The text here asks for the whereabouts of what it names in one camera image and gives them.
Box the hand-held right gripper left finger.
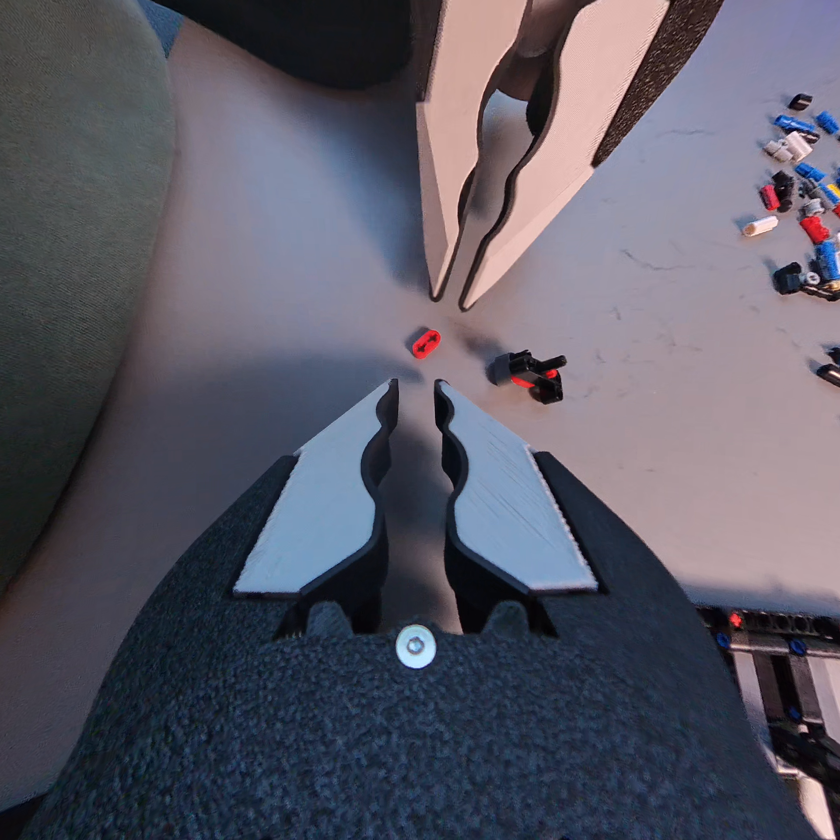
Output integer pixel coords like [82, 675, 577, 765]
[233, 378, 400, 634]

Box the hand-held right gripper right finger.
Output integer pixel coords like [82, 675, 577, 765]
[433, 379, 601, 635]

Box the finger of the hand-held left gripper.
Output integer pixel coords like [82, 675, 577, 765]
[458, 0, 672, 311]
[415, 0, 531, 303]

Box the small black red lego assembly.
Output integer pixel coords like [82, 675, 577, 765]
[489, 350, 568, 404]

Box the brick vehicle model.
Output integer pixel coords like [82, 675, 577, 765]
[699, 607, 840, 840]

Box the grey desk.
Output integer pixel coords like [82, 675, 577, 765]
[0, 0, 840, 808]

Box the pile of small brick pieces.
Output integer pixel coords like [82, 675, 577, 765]
[760, 92, 840, 299]

